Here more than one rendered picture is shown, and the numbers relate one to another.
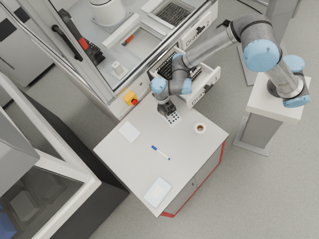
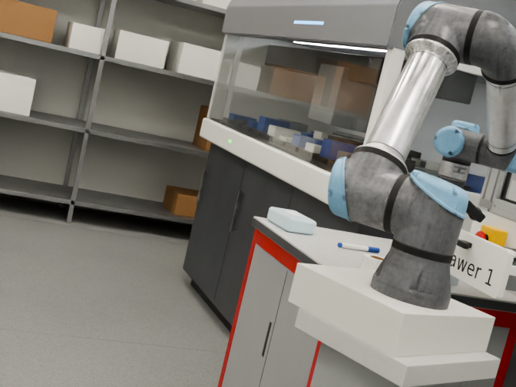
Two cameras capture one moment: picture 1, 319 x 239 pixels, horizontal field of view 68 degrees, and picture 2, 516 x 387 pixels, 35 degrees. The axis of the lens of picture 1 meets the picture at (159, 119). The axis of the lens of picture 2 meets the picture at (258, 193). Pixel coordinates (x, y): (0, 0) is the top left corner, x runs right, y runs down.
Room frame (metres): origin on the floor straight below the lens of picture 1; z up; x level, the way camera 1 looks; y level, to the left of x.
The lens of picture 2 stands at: (0.24, -2.26, 1.17)
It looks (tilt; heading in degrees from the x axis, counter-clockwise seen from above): 8 degrees down; 93
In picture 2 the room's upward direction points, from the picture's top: 13 degrees clockwise
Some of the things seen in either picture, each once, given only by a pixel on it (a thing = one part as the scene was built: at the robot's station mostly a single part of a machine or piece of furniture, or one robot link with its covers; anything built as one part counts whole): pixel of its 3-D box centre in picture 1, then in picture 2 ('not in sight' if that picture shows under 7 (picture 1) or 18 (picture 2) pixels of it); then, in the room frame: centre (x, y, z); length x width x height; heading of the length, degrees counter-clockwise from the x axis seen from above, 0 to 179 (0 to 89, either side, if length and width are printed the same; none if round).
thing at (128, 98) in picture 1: (130, 98); (491, 239); (0.82, 0.11, 0.88); 0.07 x 0.05 x 0.07; 114
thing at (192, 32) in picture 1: (196, 31); not in sight; (1.09, -0.47, 0.87); 0.29 x 0.02 x 0.11; 114
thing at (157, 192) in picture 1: (157, 192); (291, 220); (0.25, 0.17, 0.78); 0.15 x 0.10 x 0.04; 119
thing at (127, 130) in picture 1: (129, 132); not in sight; (0.66, 0.20, 0.77); 0.13 x 0.09 x 0.02; 24
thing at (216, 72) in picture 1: (203, 87); (468, 257); (0.67, -0.32, 0.87); 0.29 x 0.02 x 0.11; 114
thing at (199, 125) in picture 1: (200, 129); (375, 265); (0.48, -0.20, 0.78); 0.07 x 0.07 x 0.04
